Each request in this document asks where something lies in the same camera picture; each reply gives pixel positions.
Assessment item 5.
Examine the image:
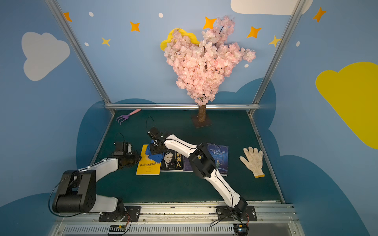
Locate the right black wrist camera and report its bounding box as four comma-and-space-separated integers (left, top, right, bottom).
147, 127, 162, 140

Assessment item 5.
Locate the blue little prince book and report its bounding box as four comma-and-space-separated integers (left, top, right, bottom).
207, 143, 229, 177

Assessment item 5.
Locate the black portrait cover book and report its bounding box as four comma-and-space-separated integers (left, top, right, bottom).
160, 150, 185, 172

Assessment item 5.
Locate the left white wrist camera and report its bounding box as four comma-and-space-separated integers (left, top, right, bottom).
113, 141, 132, 156

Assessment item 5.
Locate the aluminium frame rail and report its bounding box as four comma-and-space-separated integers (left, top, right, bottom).
105, 103, 259, 110

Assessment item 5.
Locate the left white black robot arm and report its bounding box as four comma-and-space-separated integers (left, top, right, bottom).
48, 150, 141, 220

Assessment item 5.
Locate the white cotton work glove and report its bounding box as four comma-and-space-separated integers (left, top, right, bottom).
239, 147, 265, 178

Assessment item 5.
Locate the blue microfibre cloth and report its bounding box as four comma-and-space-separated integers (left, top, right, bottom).
145, 140, 163, 163

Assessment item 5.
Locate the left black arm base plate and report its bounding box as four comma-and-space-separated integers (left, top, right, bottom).
98, 206, 141, 222

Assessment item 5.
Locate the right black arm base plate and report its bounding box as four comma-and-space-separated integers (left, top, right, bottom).
216, 206, 258, 222

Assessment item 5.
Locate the purple pink toy rake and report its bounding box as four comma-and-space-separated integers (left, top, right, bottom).
116, 109, 141, 124

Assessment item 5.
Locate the front aluminium rail bed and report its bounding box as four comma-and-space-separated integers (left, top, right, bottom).
49, 201, 305, 236

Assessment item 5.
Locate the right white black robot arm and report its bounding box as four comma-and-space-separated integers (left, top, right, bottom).
147, 128, 248, 220

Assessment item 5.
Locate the pink blossom artificial tree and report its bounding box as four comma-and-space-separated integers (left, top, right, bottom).
160, 16, 256, 127

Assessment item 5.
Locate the purple book yellow label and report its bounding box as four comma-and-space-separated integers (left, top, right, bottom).
183, 157, 193, 172

